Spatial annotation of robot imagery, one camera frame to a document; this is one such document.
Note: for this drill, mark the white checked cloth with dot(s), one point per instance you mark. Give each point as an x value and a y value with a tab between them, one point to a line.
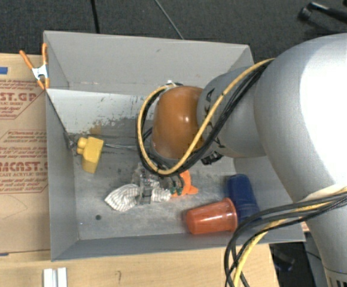
122	199

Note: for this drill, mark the orange flat toy piece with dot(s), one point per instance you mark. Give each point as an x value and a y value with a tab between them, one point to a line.
188	185

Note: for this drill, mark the yellow toy block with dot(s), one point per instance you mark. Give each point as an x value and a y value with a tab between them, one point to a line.
90	154

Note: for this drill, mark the grey metal bin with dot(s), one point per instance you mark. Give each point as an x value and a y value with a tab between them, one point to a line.
107	124

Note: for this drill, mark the orange plastic cup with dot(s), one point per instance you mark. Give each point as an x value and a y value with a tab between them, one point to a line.
211	218

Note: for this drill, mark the blue plastic cup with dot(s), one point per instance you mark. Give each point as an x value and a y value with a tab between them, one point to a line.
241	191

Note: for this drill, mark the brown cardboard board red print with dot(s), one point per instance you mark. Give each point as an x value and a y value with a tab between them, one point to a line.
18	214

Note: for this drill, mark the black cylinder on white bracket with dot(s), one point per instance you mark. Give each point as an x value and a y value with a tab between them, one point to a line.
211	159

